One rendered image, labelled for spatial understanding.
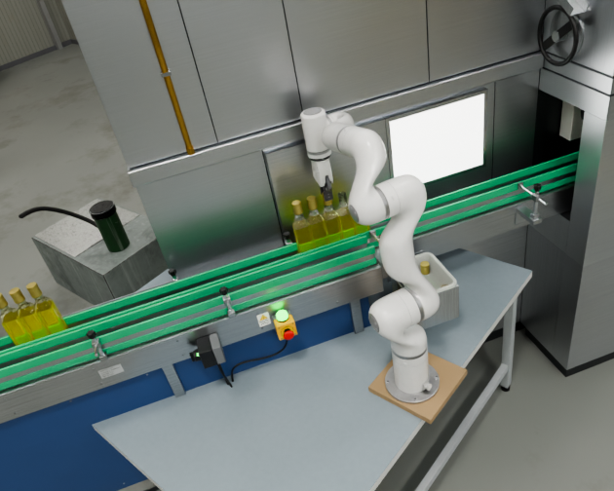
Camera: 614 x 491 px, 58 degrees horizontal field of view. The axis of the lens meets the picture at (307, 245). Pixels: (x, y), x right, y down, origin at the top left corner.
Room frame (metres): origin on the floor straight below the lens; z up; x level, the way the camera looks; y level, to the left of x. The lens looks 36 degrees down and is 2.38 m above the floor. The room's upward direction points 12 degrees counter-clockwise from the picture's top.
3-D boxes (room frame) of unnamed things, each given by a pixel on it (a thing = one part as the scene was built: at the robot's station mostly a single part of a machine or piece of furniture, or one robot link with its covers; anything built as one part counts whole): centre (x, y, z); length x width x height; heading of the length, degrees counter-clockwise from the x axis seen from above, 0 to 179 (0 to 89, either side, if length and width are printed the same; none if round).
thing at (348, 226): (1.76, -0.16, 1.16); 0.06 x 0.06 x 0.21; 11
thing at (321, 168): (1.75, -0.11, 1.44); 0.10 x 0.07 x 0.11; 10
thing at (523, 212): (1.78, -0.90, 1.07); 0.17 x 0.05 x 0.23; 11
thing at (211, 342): (1.46, 0.42, 0.96); 0.08 x 0.08 x 0.08; 11
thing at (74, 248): (3.32, 1.44, 0.44); 0.92 x 0.74 x 0.89; 44
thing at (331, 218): (1.75, -0.11, 1.16); 0.06 x 0.06 x 0.21; 10
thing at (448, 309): (1.61, -0.40, 0.92); 0.27 x 0.17 x 0.15; 11
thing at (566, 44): (1.95, -1.04, 1.66); 0.21 x 0.05 x 0.21; 11
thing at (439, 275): (1.58, -0.40, 0.97); 0.22 x 0.17 x 0.09; 11
